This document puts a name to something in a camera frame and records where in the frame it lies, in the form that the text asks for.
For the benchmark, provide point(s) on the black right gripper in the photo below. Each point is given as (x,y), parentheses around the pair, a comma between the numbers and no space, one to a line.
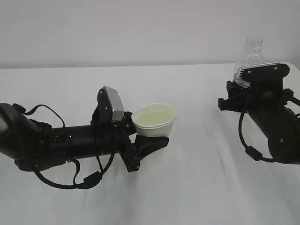
(263,99)

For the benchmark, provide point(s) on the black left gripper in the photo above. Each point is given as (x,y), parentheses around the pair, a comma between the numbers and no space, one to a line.
(133,153)

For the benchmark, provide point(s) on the white paper cup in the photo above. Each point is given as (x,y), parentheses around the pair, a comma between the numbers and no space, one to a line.
(154,120)

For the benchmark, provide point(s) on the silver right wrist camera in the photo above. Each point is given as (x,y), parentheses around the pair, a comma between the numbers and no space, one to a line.
(263,72)

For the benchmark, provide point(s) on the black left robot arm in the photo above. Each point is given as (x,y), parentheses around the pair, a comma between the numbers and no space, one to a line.
(49,147)

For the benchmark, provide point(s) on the clear green-label water bottle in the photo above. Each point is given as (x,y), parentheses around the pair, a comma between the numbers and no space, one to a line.
(252,54)

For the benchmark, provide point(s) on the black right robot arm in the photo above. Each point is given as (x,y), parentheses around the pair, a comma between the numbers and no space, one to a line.
(282,133)

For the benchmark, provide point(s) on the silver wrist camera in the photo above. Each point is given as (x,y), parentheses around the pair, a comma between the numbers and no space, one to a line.
(110,106)
(263,72)

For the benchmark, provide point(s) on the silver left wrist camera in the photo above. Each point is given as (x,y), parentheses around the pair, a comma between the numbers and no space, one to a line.
(110,106)

